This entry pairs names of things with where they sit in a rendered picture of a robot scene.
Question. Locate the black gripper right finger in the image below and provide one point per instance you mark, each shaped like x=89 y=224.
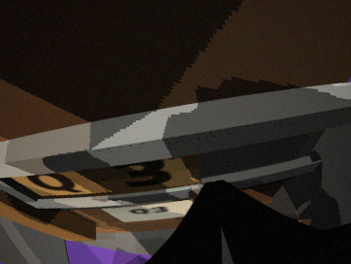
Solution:
x=257 y=234

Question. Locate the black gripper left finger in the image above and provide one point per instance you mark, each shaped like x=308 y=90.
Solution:
x=197 y=238

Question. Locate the grey paper ticket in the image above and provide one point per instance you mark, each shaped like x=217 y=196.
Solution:
x=163 y=210

